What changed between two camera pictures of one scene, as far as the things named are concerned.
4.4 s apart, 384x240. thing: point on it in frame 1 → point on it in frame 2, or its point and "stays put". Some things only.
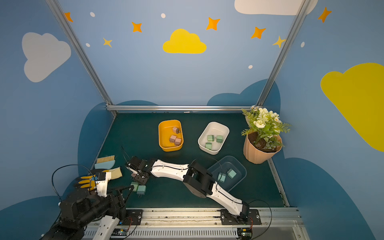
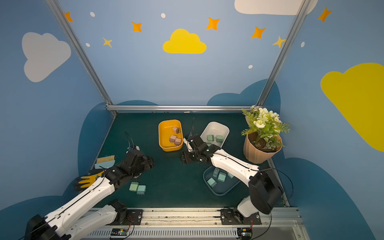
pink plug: (176, 130) stays put
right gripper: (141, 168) → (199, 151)
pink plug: (177, 141) stays put
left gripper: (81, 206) → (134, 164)
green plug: (219, 139) stays put
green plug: (210, 138) stays put
